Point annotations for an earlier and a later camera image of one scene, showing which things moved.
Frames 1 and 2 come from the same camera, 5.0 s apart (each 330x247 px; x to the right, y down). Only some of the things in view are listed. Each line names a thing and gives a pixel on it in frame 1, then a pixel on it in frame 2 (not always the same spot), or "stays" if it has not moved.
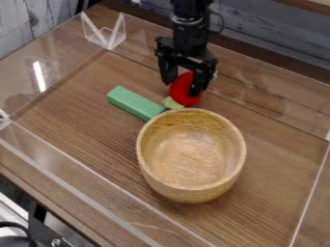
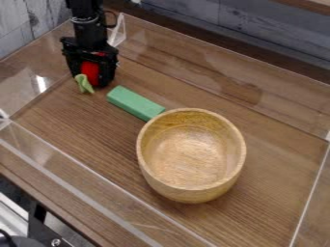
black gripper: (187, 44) to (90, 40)
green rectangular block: (134, 103) stays
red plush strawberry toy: (181, 90) to (89, 77)
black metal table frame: (42, 235) stays
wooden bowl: (190, 152) stays
